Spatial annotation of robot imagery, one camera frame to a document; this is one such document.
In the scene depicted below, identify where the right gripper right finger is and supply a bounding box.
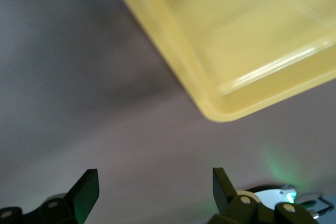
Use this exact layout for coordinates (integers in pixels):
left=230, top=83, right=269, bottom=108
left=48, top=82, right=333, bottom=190
left=209, top=167, right=320, bottom=224

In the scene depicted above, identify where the brown table mat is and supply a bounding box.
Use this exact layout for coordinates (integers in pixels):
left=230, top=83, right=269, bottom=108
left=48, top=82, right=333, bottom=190
left=0, top=0, right=336, bottom=224

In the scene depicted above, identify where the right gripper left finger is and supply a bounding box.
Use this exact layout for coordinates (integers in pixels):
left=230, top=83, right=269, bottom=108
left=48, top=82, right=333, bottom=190
left=0, top=168, right=100, bottom=224

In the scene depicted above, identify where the yellow plastic tray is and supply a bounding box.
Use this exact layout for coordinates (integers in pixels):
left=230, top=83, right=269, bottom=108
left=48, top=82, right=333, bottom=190
left=102, top=0, right=336, bottom=123

